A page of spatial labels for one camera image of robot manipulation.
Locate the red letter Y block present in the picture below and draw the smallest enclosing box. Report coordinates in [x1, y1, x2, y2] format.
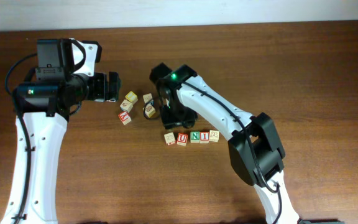
[118, 111, 132, 125]

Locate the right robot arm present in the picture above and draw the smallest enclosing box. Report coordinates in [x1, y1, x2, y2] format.
[150, 63, 301, 223]

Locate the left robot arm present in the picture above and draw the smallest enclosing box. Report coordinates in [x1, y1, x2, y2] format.
[1, 38, 121, 223]

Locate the yellow edged picture block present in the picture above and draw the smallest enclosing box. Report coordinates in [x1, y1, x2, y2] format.
[144, 104, 156, 118]

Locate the green edged picture block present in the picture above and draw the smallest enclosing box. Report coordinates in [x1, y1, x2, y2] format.
[209, 130, 220, 142]

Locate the red letter U block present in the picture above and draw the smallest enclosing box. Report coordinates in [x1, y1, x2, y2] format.
[177, 133, 188, 146]

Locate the yellow wooden block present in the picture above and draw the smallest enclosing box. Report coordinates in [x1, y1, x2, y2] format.
[125, 91, 138, 104]

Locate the red letter I block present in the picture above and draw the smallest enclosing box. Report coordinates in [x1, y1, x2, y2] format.
[200, 131, 209, 144]

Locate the plain block orange picture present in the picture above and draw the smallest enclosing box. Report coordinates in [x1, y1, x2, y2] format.
[120, 100, 133, 113]

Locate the plain block blue side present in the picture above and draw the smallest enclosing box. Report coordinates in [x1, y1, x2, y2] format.
[143, 93, 154, 105]

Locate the plain wooden picture block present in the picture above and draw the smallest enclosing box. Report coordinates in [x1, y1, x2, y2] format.
[164, 132, 176, 146]

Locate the green letter N block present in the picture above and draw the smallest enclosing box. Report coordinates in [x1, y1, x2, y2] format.
[190, 131, 200, 143]

